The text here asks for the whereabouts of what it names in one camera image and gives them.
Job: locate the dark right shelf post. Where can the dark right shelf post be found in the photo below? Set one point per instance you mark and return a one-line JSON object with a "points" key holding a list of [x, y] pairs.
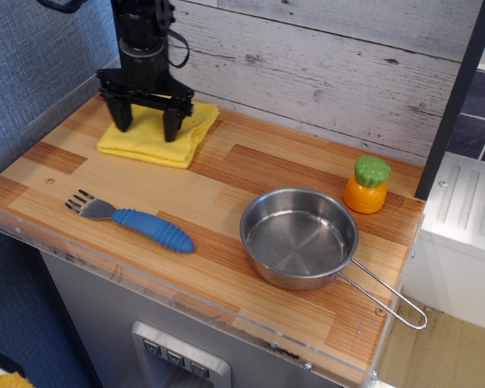
{"points": [[464, 79]]}

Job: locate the yellow cloth napkin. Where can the yellow cloth napkin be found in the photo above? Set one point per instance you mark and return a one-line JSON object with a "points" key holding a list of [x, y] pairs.
{"points": [[145, 139]]}

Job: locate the small steel saucepan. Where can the small steel saucepan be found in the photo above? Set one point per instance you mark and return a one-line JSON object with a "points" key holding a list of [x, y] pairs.
{"points": [[302, 239]]}

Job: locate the blue handled metal fork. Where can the blue handled metal fork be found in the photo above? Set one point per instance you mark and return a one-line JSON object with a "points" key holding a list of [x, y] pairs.
{"points": [[161, 231]]}

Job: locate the white toy sink unit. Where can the white toy sink unit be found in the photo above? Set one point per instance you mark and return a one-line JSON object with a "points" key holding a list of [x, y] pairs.
{"points": [[447, 267]]}

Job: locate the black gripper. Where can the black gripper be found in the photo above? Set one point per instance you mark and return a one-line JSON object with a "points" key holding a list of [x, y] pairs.
{"points": [[144, 78]]}

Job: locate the orange toy carrot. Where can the orange toy carrot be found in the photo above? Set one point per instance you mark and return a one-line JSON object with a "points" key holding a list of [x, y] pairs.
{"points": [[366, 190]]}

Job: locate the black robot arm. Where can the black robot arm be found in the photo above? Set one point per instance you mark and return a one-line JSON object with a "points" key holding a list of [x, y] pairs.
{"points": [[143, 30]]}

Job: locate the silver dispenser button panel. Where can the silver dispenser button panel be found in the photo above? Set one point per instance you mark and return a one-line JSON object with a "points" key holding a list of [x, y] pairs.
{"points": [[167, 361]]}

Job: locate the clear acrylic table edge guard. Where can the clear acrylic table edge guard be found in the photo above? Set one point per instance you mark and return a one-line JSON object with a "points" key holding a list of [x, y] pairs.
{"points": [[104, 297]]}

